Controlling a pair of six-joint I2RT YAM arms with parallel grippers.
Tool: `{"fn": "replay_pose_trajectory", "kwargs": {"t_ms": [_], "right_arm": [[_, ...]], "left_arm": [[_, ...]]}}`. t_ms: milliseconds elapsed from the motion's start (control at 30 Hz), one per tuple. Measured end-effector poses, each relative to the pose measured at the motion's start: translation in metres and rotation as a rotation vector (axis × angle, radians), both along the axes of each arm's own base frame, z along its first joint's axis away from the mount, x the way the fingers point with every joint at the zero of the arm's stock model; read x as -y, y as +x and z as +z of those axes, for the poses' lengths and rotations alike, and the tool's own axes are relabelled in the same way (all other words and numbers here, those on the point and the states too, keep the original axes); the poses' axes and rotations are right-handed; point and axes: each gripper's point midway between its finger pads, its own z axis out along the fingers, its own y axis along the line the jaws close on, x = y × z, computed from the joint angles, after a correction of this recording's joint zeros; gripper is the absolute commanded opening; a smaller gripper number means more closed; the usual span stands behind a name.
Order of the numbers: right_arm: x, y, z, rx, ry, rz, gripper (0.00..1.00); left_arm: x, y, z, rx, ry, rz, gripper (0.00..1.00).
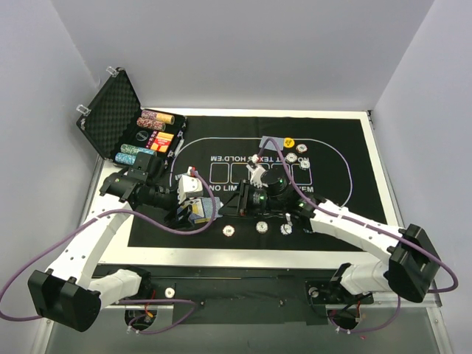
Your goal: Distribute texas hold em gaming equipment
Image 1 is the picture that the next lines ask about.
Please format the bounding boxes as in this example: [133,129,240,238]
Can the grey 1 chip stack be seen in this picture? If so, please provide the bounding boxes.
[256,221,268,234]

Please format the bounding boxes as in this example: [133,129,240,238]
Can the blue 5 chip stack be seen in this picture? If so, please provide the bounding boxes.
[280,223,293,235]

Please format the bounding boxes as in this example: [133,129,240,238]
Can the card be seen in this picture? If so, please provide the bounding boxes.
[174,173,196,182]
[259,136,284,151]

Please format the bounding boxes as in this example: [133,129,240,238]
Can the grey chips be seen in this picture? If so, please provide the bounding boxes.
[285,153,298,163]

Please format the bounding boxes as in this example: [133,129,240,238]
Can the red chips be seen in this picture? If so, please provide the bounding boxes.
[296,144,308,154]

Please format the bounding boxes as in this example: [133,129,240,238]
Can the yellow big blind button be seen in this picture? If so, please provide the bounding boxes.
[283,137,295,148]

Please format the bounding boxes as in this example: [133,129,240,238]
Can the red 100 chip stack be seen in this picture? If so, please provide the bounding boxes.
[222,225,235,237]

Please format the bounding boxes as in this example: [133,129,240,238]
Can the blue playing card box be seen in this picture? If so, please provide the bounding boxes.
[177,197,213,224]

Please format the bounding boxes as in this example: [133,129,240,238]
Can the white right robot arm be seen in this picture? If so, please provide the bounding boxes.
[224,168,439,303]

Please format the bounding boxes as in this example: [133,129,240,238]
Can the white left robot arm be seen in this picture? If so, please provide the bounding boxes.
[27,173,178,332]

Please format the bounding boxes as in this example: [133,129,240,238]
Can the teal chip roll lower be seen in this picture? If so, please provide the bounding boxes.
[114,153,137,166]

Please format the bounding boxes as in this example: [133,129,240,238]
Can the teal chip roll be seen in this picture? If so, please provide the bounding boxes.
[120,144,156,156]
[114,153,137,166]

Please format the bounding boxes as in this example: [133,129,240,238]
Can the black poker table mat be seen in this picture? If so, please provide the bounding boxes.
[128,116,387,251]

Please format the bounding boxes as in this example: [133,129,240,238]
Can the teal chip roll upper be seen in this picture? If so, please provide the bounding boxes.
[120,144,156,156]

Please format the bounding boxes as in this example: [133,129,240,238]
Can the orange card deck box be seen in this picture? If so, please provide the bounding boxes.
[146,131,174,153]

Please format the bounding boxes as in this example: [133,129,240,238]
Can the black round dealer puck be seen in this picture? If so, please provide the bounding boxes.
[135,131,149,142]

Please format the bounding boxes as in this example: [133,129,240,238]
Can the black chip carrying case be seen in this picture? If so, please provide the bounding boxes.
[76,66,187,175]

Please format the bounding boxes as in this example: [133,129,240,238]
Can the brown chip roll top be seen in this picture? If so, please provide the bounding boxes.
[141,110,175,125]

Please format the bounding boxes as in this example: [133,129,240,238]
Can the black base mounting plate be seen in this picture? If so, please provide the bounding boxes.
[124,266,400,334]

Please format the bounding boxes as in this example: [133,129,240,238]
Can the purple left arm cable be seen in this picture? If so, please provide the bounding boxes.
[0,173,218,336]

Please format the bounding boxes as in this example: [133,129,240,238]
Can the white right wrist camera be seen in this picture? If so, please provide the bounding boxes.
[246,162,266,189]

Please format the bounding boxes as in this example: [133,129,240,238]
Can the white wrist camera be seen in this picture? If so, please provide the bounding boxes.
[246,162,266,189]
[177,177,204,204]

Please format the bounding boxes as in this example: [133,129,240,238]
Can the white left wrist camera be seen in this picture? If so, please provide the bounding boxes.
[177,177,204,204]

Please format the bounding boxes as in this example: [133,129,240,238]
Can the aluminium front rail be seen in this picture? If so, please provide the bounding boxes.
[44,278,443,310]

